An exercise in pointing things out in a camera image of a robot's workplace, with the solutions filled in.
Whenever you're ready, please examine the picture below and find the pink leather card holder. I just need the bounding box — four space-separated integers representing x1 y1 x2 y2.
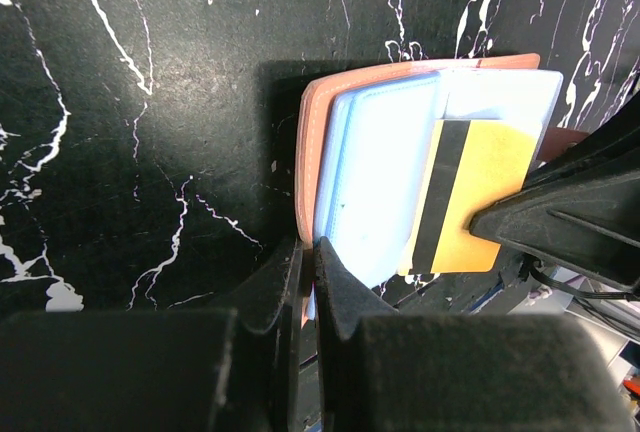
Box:
294 53 584 288

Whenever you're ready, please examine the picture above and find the gold credit card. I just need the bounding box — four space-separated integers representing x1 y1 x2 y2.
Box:
397 119 543 276

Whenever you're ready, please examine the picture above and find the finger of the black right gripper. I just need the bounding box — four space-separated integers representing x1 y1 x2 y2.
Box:
470 96 639 297

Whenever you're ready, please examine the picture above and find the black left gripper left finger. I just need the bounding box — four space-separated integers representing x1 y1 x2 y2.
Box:
1 237 303 431

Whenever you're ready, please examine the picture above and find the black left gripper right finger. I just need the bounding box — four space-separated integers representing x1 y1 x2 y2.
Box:
314 239 633 431

